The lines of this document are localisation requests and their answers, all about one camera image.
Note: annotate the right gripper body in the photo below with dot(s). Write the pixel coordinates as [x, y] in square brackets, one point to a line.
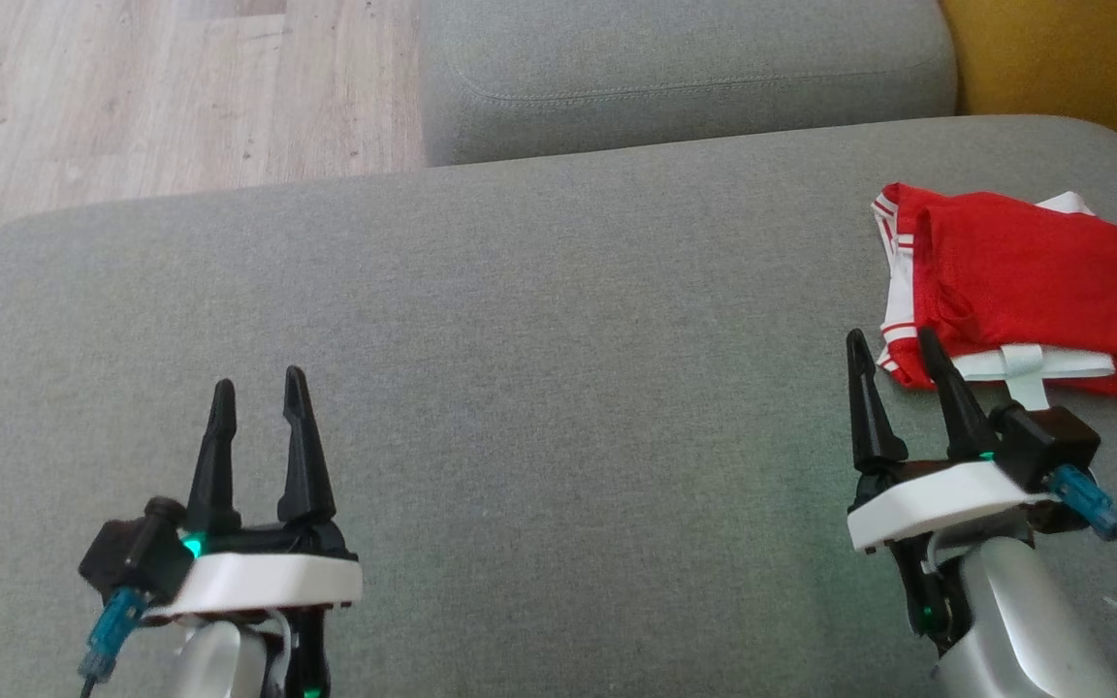
[937, 499]

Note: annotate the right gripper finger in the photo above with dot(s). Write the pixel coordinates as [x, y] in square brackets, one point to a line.
[874, 417]
[961, 417]

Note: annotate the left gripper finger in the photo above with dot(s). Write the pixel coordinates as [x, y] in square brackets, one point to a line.
[214, 475]
[304, 465]

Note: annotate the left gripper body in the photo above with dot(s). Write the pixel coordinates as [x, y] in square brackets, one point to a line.
[268, 582]

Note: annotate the red sports garment white trim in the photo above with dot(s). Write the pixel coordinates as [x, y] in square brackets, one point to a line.
[1034, 281]

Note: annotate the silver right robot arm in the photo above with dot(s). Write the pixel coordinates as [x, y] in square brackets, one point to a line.
[1024, 620]

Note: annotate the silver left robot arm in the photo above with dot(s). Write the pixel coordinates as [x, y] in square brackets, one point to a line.
[214, 664]

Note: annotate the yellow sofa backrest cushion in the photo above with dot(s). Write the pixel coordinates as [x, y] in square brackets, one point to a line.
[1082, 58]

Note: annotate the grey sofa seat cushion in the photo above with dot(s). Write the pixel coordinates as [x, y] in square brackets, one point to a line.
[675, 58]

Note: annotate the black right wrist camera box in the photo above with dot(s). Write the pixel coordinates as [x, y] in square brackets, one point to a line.
[1048, 441]

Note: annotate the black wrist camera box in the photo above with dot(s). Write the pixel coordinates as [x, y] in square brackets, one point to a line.
[132, 557]
[1048, 441]

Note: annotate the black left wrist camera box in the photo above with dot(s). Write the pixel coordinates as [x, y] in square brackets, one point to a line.
[132, 557]

